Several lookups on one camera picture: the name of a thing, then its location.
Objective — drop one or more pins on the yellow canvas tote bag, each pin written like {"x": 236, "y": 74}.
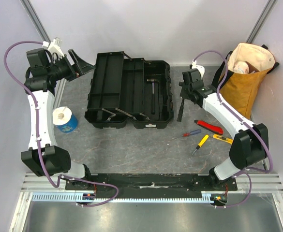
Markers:
{"x": 247, "y": 65}

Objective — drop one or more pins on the yellow utility knife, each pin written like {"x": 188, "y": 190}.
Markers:
{"x": 223, "y": 139}

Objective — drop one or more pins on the hammer with metal shaft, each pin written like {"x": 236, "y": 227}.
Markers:
{"x": 153, "y": 81}

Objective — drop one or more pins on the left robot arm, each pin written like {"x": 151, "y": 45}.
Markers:
{"x": 44, "y": 157}

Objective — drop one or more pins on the aluminium frame rail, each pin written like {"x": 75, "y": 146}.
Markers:
{"x": 261, "y": 183}

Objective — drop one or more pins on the red handled screwdriver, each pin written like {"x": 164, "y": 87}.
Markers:
{"x": 188, "y": 134}

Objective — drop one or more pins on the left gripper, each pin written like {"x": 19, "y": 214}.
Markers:
{"x": 75, "y": 71}

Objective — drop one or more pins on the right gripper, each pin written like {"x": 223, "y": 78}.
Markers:
{"x": 185, "y": 92}

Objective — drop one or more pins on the black plastic toolbox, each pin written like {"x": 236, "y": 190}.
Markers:
{"x": 119, "y": 92}

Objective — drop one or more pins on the red handled pliers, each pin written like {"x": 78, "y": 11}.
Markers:
{"x": 210, "y": 127}

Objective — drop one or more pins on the yellow handled screwdriver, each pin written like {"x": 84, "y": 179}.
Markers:
{"x": 201, "y": 143}

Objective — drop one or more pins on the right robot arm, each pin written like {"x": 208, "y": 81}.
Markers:
{"x": 250, "y": 141}

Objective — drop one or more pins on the blue tape roll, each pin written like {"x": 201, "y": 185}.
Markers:
{"x": 64, "y": 119}

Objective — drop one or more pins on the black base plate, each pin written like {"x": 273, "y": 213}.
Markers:
{"x": 104, "y": 190}

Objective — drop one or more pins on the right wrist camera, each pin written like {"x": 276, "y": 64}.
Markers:
{"x": 200, "y": 68}

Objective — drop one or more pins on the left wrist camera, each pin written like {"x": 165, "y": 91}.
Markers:
{"x": 54, "y": 46}

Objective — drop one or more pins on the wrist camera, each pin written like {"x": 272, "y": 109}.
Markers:
{"x": 200, "y": 68}
{"x": 54, "y": 46}

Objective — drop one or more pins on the blue cable duct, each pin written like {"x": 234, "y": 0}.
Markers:
{"x": 90, "y": 198}

